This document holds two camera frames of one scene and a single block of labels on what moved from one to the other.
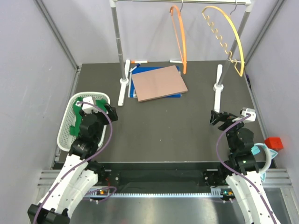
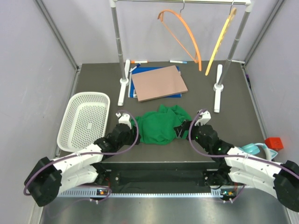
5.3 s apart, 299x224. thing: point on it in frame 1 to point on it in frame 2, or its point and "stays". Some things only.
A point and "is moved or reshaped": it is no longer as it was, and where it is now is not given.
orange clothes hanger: (183, 56) is moved or reshaped
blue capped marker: (138, 65) stays
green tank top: (74, 130) to (158, 127)
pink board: (158, 83) stays
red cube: (274, 143) stays
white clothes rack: (125, 74) stays
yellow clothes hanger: (220, 38) to (232, 12)
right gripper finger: (214, 117) to (180, 130)
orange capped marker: (139, 62) stays
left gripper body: (103, 119) to (131, 139)
